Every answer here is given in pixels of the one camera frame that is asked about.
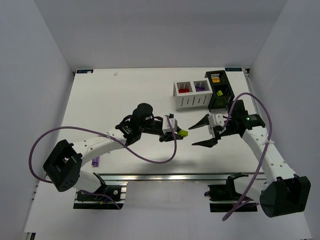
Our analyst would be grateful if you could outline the small green lego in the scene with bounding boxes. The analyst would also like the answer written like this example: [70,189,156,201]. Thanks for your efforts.
[177,129,189,138]

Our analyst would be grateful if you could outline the green long lego brick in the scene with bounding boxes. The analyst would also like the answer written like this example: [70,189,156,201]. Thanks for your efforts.
[215,98,228,108]

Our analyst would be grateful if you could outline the purple lego brick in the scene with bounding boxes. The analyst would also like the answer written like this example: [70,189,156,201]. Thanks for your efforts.
[91,156,100,167]
[195,85,206,92]

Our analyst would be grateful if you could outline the red lego brick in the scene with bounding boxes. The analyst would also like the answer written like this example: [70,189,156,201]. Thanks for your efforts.
[178,88,191,94]

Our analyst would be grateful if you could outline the orange yellow lego brick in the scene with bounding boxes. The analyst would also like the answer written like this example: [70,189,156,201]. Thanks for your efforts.
[211,77,220,83]

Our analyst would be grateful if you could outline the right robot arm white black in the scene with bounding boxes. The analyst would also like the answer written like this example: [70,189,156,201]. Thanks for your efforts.
[191,100,311,220]

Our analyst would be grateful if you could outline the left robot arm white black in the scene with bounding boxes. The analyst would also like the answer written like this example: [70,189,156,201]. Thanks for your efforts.
[43,103,188,196]

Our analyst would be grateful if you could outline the white double bin container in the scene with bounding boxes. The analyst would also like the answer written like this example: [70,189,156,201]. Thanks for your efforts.
[173,79,213,111]

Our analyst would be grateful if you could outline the black double bin container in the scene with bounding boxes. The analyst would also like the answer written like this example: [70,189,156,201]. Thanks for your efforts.
[205,70,235,112]

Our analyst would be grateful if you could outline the blue label right corner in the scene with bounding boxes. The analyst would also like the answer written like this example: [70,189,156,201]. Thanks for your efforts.
[224,67,243,72]

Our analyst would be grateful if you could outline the blue label corner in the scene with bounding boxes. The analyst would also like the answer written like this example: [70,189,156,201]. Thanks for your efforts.
[224,67,243,72]
[76,69,94,74]

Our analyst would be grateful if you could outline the blue label left corner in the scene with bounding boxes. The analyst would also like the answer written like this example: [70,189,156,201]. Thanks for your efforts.
[76,69,94,74]

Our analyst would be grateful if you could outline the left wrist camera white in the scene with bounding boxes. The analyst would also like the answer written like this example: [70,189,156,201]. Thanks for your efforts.
[162,113,178,134]

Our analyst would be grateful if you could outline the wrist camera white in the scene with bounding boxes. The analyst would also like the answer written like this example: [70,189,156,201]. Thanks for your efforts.
[208,113,226,138]
[162,113,178,134]

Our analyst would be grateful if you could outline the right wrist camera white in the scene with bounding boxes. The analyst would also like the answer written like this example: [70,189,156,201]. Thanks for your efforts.
[208,113,226,138]

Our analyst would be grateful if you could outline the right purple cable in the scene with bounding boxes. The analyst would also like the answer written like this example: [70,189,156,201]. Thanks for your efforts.
[221,92,273,222]

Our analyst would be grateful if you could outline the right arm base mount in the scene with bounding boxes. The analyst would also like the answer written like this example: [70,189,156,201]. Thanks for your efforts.
[204,173,264,213]

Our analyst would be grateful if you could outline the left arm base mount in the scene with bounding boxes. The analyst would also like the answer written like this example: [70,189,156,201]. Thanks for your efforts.
[73,172,124,210]

